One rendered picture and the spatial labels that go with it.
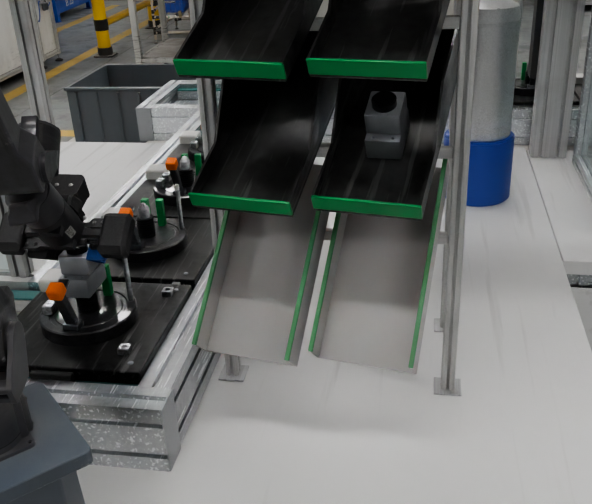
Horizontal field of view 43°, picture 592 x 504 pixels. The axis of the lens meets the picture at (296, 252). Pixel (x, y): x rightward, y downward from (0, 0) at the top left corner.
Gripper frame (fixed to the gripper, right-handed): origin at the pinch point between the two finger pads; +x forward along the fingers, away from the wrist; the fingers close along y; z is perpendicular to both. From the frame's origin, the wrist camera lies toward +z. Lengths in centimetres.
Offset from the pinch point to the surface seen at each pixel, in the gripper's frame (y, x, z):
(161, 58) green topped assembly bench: 161, 375, 341
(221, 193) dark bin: -23.4, -13.1, 2.4
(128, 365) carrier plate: -9.8, 1.6, -16.0
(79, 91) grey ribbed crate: 85, 135, 129
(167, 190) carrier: 2.6, 35.7, 29.8
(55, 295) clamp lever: -0.3, -4.4, -8.7
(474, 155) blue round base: -60, 52, 49
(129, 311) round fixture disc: -6.4, 6.5, -6.7
